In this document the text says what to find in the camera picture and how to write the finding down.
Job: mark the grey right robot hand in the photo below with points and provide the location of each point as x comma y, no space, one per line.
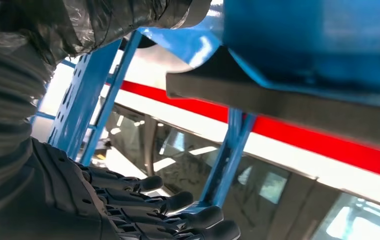
44,198

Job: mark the white car with red stripe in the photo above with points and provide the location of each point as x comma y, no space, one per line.
275,130

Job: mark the large blue metal shelf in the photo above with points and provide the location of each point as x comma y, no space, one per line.
84,99

